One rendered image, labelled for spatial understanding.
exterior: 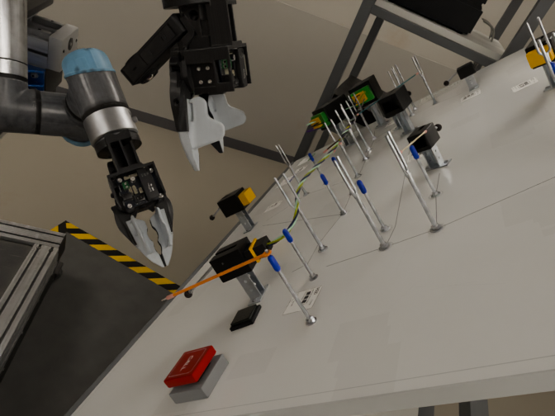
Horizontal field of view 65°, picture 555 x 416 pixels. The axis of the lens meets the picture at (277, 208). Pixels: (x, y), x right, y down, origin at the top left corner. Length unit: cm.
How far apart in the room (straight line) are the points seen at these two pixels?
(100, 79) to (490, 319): 62
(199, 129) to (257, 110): 272
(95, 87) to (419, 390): 61
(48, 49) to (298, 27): 204
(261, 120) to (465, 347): 300
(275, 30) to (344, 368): 280
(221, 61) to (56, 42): 82
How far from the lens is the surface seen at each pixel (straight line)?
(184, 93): 56
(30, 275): 184
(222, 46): 55
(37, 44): 136
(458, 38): 153
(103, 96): 74
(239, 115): 63
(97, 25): 325
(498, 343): 40
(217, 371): 56
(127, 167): 68
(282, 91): 323
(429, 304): 47
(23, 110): 83
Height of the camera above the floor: 158
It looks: 33 degrees down
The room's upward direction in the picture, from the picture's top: 24 degrees clockwise
